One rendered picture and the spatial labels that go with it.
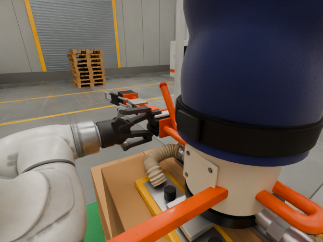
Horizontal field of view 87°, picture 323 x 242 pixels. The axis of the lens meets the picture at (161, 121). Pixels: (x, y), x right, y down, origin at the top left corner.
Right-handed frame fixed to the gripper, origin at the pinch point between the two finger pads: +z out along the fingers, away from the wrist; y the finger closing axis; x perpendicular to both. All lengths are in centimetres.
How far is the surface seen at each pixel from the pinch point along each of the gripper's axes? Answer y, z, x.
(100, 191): 53, -19, -37
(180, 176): 13.4, -0.8, 12.5
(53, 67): 52, -37, -890
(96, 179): 53, -18, -48
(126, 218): 13.3, -19.6, 17.5
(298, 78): -19.0, -5.0, 36.2
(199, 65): -19.8, -10.5, 27.1
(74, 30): -100, 79, -895
